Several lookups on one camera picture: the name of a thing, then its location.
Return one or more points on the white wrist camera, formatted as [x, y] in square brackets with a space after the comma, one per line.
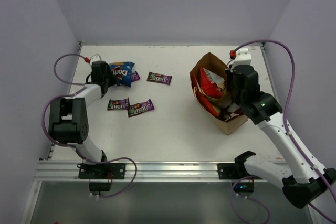
[241, 56]
[95, 58]

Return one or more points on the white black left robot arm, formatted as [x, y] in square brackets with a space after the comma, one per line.
[68, 120]

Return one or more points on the red snack bag with barcode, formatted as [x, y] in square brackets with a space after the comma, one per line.
[212, 85]

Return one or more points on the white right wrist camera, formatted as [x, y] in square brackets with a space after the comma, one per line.
[241, 56]

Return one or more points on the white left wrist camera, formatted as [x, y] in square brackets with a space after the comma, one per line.
[95, 58]

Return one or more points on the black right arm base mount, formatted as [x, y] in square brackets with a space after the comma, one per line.
[235, 171]

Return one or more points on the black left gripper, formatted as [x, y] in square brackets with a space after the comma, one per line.
[109, 77]

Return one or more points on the red white snack packet bottom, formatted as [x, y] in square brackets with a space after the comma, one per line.
[232, 112]

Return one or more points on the brown M&M's packet front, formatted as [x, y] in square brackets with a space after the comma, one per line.
[115, 105]

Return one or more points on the red and beige snack bag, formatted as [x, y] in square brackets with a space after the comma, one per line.
[202, 99]

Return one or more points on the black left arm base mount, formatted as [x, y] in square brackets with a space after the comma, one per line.
[106, 172]

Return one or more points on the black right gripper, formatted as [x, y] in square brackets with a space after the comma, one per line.
[230, 75]

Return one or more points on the brown m&m's packet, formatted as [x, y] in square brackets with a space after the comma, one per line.
[135, 77]
[159, 78]
[115, 105]
[139, 108]

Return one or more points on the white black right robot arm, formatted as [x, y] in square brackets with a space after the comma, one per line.
[306, 178]

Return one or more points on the blue snack packet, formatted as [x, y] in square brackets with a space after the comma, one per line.
[122, 71]

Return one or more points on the brown paper bag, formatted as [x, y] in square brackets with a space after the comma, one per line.
[214, 64]

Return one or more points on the aluminium front rail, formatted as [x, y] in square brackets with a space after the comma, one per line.
[67, 171]

